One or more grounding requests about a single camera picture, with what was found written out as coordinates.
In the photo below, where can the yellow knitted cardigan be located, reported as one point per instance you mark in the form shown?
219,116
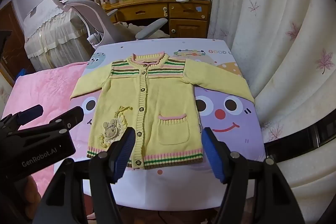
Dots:
157,98

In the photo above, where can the grey office chair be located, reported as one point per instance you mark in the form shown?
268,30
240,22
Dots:
86,11

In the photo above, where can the pink blanket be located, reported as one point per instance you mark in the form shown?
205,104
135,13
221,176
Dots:
39,87

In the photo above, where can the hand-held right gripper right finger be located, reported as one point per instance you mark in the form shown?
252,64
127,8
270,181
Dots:
212,153

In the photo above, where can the cartoon printed mat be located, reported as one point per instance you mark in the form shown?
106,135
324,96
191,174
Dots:
231,119

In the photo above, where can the brown wooden door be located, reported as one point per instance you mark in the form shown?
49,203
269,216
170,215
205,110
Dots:
18,61

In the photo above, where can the person's left hand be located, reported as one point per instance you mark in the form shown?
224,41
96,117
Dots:
30,190

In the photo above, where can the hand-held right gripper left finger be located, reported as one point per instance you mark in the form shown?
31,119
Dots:
126,153

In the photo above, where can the white leaf print curtain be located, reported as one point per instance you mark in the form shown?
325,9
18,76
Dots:
275,29

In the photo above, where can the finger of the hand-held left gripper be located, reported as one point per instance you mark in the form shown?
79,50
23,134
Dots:
72,115
31,112

